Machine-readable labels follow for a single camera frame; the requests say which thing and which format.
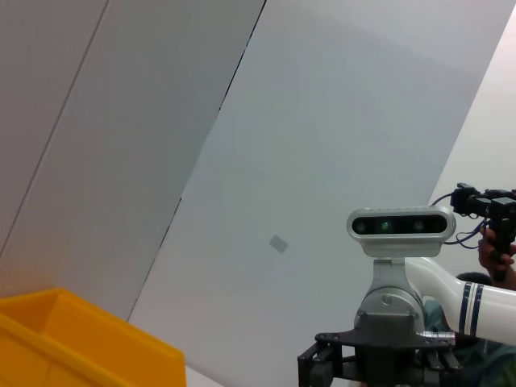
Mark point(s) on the right robot arm with camera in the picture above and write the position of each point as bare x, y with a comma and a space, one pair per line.
496, 363

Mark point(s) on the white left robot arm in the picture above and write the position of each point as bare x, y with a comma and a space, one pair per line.
492, 310

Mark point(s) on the grey wall sticker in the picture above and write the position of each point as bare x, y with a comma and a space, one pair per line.
279, 243

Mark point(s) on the silver metal cylinder connector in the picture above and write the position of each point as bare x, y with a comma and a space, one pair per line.
439, 337

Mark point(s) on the silver robot head camera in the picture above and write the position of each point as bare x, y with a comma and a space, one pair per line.
403, 242

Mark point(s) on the yellow plastic storage bin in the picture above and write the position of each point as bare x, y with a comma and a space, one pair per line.
101, 342

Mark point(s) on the black robot chest bracket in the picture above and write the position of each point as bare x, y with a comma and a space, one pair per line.
346, 339

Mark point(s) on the black handheld teleoperation controller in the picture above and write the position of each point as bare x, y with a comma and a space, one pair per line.
500, 205

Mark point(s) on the silver robot neck joint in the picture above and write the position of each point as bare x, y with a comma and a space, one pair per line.
387, 306

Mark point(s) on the operator hand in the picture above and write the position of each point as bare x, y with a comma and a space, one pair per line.
489, 258

